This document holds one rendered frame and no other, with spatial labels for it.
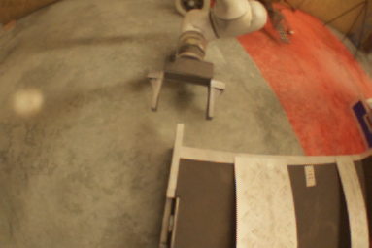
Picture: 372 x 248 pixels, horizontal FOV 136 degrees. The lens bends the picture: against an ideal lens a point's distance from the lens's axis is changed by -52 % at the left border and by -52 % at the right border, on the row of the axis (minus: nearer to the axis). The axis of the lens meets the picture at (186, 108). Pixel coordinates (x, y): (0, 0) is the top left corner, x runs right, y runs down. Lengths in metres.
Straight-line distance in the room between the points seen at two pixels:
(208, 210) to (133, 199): 0.19
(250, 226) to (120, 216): 0.31
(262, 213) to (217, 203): 0.12
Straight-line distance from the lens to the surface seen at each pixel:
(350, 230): 0.79
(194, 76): 0.40
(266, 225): 0.44
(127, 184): 0.42
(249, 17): 0.46
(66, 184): 0.50
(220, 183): 0.42
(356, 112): 1.24
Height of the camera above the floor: 0.41
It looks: 58 degrees down
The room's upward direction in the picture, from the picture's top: 13 degrees clockwise
